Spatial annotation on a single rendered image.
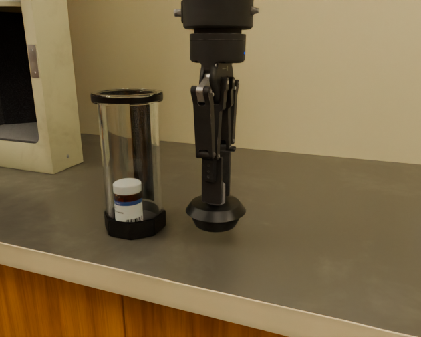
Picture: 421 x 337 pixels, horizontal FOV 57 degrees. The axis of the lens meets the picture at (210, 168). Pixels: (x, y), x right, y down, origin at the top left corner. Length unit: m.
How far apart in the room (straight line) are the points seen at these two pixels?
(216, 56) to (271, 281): 0.30
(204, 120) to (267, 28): 0.68
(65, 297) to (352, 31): 0.90
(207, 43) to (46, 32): 0.54
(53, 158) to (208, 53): 0.58
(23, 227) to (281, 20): 0.82
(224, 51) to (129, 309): 0.40
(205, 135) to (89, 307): 0.34
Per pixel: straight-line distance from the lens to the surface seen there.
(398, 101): 1.14
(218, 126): 0.53
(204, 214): 0.56
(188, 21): 0.52
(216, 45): 0.51
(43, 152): 1.00
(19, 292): 0.78
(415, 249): 0.67
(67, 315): 0.73
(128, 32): 1.32
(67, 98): 1.02
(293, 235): 0.65
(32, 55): 0.97
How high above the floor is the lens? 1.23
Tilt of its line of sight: 18 degrees down
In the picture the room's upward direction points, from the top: straight up
